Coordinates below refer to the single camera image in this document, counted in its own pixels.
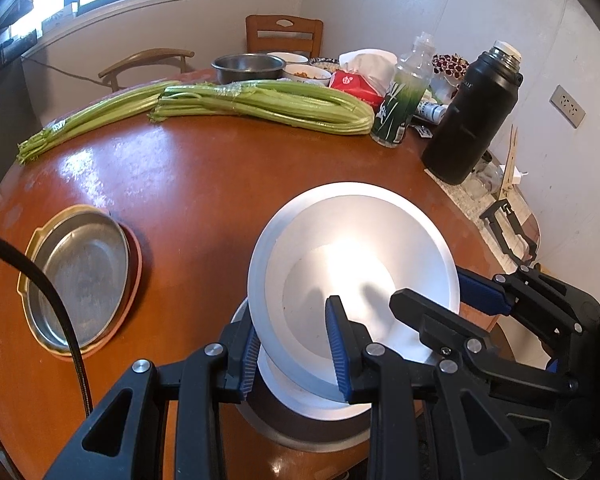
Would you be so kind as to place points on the wooden chair with slats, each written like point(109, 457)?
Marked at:
point(284, 33)

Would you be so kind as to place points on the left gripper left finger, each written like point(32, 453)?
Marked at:
point(124, 436)

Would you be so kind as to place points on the small steel bowl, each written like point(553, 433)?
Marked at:
point(247, 66)

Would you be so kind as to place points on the curved wooden armchair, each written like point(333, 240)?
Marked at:
point(156, 56)

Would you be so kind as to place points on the thick celery bunch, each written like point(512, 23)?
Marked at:
point(286, 102)

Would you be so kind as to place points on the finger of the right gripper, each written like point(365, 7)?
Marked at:
point(439, 327)
point(551, 309)

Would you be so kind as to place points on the green label plastic bottle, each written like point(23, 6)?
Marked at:
point(411, 80)

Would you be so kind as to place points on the small red paper bowl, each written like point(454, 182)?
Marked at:
point(352, 240)

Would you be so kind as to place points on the wooden clothespin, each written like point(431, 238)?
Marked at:
point(507, 181)

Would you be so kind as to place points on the red tissue pack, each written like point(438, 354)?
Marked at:
point(366, 74)

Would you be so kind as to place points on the large steel bowl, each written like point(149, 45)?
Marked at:
point(290, 416)

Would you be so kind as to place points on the white ceramic food bowl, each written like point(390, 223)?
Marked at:
point(307, 73)

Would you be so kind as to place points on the small white bottle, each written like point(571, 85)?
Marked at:
point(432, 112)

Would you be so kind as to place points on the long celery bunch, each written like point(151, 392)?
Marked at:
point(119, 106)

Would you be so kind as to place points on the steel pan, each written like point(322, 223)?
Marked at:
point(80, 279)

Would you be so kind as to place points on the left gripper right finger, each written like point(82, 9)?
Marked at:
point(369, 372)

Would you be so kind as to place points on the wall power socket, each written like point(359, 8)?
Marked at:
point(566, 105)

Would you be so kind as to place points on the black thermos flask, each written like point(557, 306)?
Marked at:
point(486, 96)

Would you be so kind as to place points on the yellow shell-shaped plate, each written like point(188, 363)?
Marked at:
point(35, 259)

